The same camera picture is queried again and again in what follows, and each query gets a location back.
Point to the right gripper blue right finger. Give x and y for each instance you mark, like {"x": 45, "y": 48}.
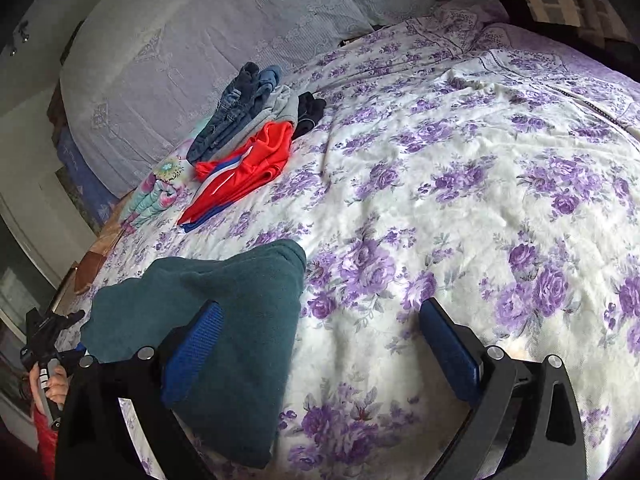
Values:
{"x": 480, "y": 376}

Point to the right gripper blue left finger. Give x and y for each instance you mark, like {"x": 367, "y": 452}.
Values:
{"x": 159, "y": 376}

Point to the teal fleece pants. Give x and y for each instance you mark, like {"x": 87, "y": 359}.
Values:
{"x": 234, "y": 406}

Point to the person's left hand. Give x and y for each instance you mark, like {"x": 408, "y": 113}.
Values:
{"x": 57, "y": 387}

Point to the orange brown pillow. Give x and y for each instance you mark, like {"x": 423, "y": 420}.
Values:
{"x": 93, "y": 260}

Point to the folded teal pink floral quilt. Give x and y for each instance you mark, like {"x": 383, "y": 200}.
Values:
{"x": 168, "y": 182}

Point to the red white blue garment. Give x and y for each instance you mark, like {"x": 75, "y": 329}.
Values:
{"x": 224, "y": 182}

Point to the purple floral bedspread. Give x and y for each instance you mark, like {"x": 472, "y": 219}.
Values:
{"x": 461, "y": 158}

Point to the folded blue denim jeans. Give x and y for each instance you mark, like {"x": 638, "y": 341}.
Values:
{"x": 241, "y": 101}

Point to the white grey folded garment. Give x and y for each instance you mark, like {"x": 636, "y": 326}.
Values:
{"x": 281, "y": 106}

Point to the black folded garment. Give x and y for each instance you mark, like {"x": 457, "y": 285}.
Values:
{"x": 310, "y": 112}

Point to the lavender lace headboard cover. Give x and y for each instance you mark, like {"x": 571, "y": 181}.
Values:
{"x": 142, "y": 73}

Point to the beige checkered curtain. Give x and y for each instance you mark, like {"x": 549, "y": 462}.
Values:
{"x": 595, "y": 20}

